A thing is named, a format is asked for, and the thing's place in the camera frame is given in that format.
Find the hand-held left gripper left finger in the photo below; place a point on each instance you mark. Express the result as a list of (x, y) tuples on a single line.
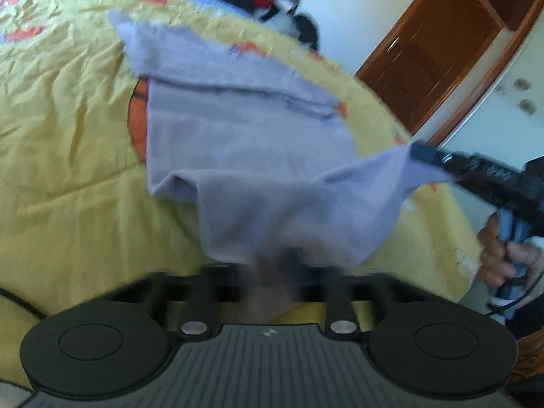
[(197, 301)]

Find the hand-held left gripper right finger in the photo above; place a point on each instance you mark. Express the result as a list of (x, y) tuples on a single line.
[(338, 301)]

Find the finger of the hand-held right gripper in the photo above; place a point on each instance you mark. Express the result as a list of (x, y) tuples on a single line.
[(429, 155)]

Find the lavender knit sweater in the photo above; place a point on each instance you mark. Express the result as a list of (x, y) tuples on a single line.
[(255, 136)]

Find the person's right hand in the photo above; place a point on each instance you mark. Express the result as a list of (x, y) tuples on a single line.
[(495, 259)]

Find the brown wooden door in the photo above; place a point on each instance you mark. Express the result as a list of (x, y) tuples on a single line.
[(433, 59)]

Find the black bag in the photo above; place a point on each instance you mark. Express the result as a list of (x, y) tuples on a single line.
[(307, 32)]

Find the yellow carrot print quilt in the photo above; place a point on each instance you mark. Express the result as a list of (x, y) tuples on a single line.
[(63, 136)]

